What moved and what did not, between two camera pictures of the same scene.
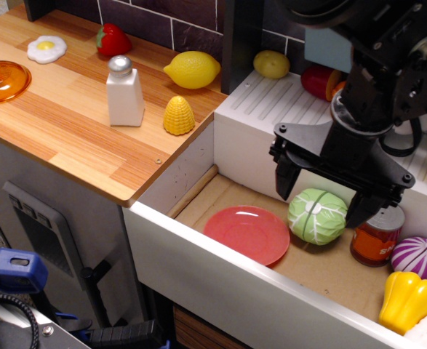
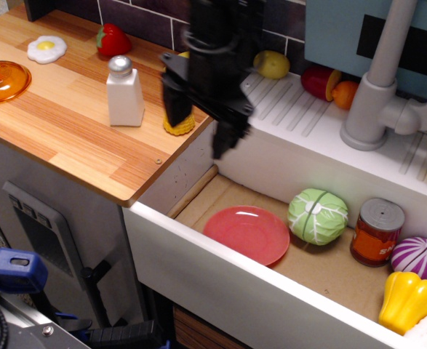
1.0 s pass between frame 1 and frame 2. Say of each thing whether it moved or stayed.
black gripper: moved
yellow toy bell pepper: stayed
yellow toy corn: stayed
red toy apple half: stayed
